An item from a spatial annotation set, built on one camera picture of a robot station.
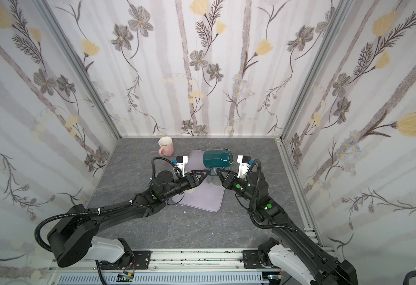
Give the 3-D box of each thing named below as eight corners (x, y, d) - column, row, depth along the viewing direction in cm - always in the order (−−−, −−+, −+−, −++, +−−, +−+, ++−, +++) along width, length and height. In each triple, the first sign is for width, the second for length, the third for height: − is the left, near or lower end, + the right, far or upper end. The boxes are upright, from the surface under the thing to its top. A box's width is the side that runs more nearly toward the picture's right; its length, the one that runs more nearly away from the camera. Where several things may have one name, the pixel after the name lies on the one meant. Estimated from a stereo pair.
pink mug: (162, 161, 109) (158, 150, 102) (161, 147, 116) (158, 137, 109) (175, 159, 110) (172, 148, 103) (174, 146, 117) (171, 135, 110)
